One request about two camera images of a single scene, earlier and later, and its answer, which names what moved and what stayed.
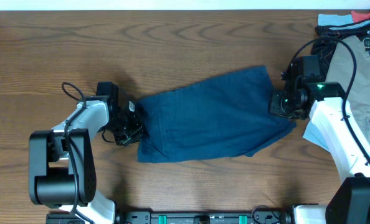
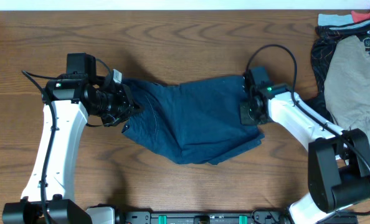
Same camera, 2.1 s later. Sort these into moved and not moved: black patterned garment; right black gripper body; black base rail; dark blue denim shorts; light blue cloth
Moved: right black gripper body; dark blue denim shorts
Not moved: light blue cloth; black base rail; black patterned garment
